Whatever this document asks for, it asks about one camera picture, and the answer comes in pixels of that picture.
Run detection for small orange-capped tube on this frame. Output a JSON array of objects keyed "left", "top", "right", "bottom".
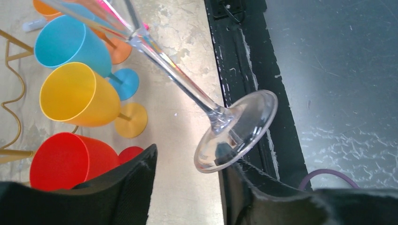
[{"left": 22, "top": 18, "right": 48, "bottom": 32}]

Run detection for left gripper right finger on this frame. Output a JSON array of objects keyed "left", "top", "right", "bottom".
[{"left": 222, "top": 160, "right": 398, "bottom": 225}]

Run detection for yellow wine glass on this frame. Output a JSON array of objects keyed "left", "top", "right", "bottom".
[{"left": 39, "top": 62, "right": 148, "bottom": 138}]

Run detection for red wine glass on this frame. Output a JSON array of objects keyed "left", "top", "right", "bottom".
[{"left": 30, "top": 132, "right": 143, "bottom": 191}]

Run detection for orange wine glass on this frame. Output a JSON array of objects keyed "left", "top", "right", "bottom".
[{"left": 32, "top": 0, "right": 132, "bottom": 64}]

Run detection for clear wine glass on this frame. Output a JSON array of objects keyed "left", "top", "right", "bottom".
[{"left": 46, "top": 0, "right": 278, "bottom": 173}]

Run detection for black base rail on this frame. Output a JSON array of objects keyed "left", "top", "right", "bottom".
[{"left": 205, "top": 0, "right": 307, "bottom": 225}]

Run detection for gold wire glass rack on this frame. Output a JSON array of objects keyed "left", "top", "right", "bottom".
[{"left": 0, "top": 29, "right": 80, "bottom": 165}]

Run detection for pink highlighter marker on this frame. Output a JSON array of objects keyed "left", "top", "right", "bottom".
[{"left": 95, "top": 0, "right": 149, "bottom": 31}]

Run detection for blue wine glass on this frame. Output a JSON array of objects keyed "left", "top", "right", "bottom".
[{"left": 34, "top": 0, "right": 139, "bottom": 101}]

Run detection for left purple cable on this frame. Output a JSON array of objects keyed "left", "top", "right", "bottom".
[{"left": 298, "top": 168, "right": 361, "bottom": 192}]

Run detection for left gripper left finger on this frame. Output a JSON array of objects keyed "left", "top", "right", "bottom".
[{"left": 0, "top": 144, "right": 158, "bottom": 225}]

